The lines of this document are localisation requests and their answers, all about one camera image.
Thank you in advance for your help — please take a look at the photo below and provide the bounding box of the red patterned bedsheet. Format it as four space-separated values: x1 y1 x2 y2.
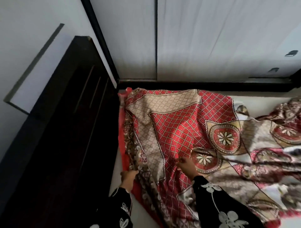
117 87 301 228

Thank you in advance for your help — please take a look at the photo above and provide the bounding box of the black floral blouse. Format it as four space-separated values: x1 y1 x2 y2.
90 175 265 228

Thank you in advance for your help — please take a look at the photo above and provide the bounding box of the person's right hand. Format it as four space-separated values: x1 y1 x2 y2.
176 157 199 181

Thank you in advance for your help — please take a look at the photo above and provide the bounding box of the white board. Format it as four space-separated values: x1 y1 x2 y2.
3 23 76 116

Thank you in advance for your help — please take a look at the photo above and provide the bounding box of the white mattress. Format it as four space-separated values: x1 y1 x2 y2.
108 94 301 228

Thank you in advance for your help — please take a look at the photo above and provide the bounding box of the person's left hand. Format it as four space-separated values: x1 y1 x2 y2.
120 170 139 193

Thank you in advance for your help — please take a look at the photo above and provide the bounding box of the white wardrobe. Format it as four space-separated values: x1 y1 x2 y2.
81 0 301 92

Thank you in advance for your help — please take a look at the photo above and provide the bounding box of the dark wooden bed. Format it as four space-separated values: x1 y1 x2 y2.
0 35 120 228

